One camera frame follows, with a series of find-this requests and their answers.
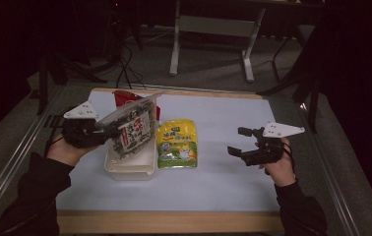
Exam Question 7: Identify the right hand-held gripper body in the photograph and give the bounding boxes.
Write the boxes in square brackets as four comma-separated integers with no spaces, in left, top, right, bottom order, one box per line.
[244,121,306,167]

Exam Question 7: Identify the white desk frame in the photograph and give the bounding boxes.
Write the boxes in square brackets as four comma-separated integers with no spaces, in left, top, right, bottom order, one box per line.
[168,0,268,84]

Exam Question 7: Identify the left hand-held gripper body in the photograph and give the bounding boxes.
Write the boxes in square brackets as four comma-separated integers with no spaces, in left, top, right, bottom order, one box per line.
[61,100,113,149]

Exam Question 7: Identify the metal floor rail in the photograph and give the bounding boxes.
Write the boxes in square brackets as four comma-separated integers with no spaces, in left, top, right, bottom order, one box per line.
[0,86,66,225]
[296,103,363,236]

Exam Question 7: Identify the clear seaweed packet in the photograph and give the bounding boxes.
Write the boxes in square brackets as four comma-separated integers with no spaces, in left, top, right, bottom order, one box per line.
[94,91,163,162]

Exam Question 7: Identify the black floor cables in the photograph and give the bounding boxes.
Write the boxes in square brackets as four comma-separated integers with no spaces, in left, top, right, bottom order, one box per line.
[114,40,148,90]

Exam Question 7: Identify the white compartment lunch box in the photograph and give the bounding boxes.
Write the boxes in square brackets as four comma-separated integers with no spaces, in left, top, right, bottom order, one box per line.
[103,136,158,182]

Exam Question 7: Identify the black stand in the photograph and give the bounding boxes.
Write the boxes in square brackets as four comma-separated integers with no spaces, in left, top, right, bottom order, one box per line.
[35,53,108,116]
[257,24,324,135]

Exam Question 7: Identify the light blue table mat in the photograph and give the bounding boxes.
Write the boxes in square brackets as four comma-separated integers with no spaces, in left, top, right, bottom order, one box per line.
[55,89,282,212]

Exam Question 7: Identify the yellow green sauce pouch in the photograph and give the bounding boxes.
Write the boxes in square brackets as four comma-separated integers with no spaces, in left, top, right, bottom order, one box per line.
[155,118,199,169]

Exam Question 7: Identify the red seasoning packet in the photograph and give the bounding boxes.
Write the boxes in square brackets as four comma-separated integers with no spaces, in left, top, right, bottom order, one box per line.
[112,89,161,121]

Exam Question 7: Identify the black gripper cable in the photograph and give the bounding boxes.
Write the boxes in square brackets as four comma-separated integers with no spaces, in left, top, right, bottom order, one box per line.
[283,142,296,174]
[43,123,66,157]

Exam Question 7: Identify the person's left hand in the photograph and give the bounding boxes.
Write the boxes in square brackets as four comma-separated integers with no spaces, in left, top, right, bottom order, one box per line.
[45,133,100,168]

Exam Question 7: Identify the person's right hand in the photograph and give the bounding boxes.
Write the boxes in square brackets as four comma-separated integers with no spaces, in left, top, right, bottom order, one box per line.
[256,137,297,189]

